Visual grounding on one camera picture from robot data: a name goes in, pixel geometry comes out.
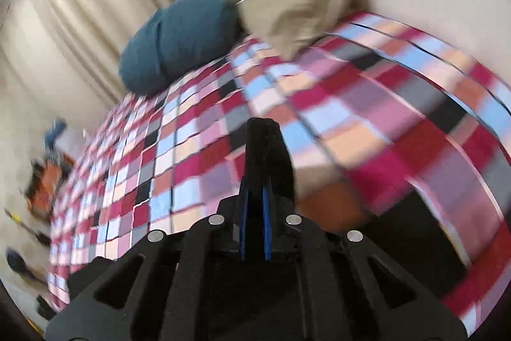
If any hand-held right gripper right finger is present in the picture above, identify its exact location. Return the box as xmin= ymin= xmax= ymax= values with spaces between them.
xmin=261 ymin=180 xmax=469 ymax=341

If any white box with blue lid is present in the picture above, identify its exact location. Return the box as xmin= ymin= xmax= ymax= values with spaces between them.
xmin=43 ymin=118 xmax=69 ymax=148

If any plaid blanket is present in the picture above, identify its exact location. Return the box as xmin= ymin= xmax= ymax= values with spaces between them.
xmin=46 ymin=11 xmax=511 ymax=334

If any teal pillow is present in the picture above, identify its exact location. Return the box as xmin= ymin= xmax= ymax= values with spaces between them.
xmin=119 ymin=0 xmax=242 ymax=96

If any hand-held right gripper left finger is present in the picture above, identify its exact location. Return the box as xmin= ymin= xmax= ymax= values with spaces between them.
xmin=44 ymin=180 xmax=251 ymax=341

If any orange box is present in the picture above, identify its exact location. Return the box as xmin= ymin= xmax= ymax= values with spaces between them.
xmin=25 ymin=153 xmax=76 ymax=216

